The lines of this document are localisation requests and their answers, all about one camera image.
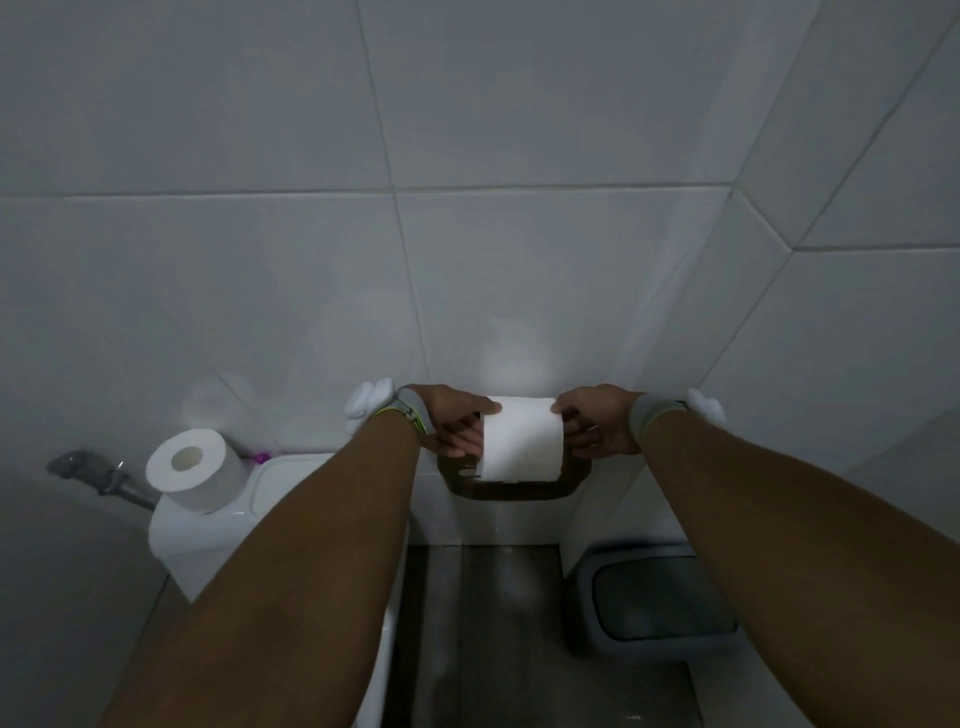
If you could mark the person's right hand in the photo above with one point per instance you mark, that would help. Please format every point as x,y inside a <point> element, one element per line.
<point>604,420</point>

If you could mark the person's left hand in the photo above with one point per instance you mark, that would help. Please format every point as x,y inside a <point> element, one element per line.
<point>454,424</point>

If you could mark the white toilet paper roll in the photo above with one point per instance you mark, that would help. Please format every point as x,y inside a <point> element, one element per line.
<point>521,442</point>
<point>217,487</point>

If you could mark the brown wall paper holder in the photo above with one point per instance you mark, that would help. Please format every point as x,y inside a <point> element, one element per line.
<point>517,491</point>

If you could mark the person's right forearm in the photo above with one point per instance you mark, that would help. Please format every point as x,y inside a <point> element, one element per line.
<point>810,570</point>

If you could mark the person's left forearm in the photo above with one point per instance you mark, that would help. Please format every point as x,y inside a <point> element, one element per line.
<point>300,585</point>

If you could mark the white tracker with gray wristband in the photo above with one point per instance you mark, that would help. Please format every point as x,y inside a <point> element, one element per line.
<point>705,409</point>
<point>367,397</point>

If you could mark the gray trash bin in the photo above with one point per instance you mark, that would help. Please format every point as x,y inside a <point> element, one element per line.
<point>660,600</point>

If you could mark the chrome bidet sprayer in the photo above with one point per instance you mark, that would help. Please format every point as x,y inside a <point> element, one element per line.
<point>71,463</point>

